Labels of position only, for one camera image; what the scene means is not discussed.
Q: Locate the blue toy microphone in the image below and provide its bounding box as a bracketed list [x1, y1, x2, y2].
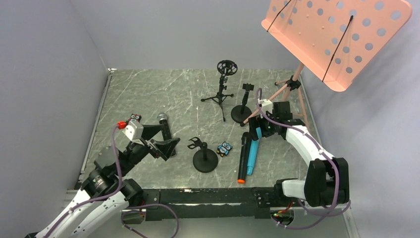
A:
[247, 127, 262, 176]

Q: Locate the black round-base mic stand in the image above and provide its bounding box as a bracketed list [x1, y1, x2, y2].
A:
[187, 137, 218, 173]

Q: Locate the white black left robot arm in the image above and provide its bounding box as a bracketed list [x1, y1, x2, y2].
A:
[27, 121, 180, 238]

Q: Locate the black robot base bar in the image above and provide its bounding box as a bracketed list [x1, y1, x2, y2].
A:
[128, 187, 291, 221]

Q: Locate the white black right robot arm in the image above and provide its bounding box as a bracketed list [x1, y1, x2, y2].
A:
[248, 99, 350, 207]

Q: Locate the black round-base phone stand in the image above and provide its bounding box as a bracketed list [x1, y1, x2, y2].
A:
[231, 83, 254, 123]

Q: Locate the pink music stand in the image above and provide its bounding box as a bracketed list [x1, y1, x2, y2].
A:
[261, 0, 413, 124]

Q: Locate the black microphone orange end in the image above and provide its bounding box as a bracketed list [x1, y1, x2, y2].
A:
[237, 132, 252, 184]

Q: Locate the black microphone silver head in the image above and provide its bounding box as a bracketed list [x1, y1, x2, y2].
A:
[157, 113, 176, 157]

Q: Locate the red brown owl toy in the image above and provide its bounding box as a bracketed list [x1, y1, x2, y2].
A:
[129, 114, 142, 122]

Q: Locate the blue owl toy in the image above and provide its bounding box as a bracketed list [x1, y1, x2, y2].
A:
[216, 141, 233, 157]

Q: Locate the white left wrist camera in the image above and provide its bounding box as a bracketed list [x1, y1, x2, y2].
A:
[117, 120, 144, 144]

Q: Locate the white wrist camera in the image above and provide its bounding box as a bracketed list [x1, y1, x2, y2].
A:
[117, 120, 144, 144]
[258, 99, 273, 115]

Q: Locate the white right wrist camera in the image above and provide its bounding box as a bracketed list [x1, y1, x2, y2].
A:
[258, 99, 273, 115]

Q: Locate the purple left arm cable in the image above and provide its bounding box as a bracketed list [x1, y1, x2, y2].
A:
[43, 124, 124, 238]

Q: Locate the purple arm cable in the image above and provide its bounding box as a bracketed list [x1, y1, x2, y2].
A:
[43, 124, 124, 238]
[255, 88, 352, 231]

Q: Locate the black tripod shock mount stand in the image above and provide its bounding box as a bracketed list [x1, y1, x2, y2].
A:
[201, 59, 238, 122]

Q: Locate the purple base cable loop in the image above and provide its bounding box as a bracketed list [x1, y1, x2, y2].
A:
[120, 203, 180, 238]

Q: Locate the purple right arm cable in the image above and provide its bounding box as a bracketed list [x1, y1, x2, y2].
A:
[255, 88, 352, 231]

